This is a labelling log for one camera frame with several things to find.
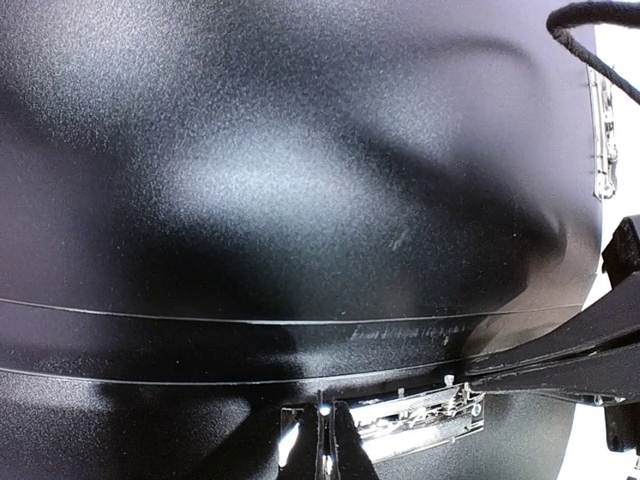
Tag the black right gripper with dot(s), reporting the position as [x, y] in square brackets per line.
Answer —
[594, 354]

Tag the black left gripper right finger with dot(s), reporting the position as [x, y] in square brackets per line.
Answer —
[351, 462]

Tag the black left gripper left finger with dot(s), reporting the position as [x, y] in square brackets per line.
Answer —
[311, 456]

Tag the black clip file folder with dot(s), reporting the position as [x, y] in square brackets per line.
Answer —
[211, 210]

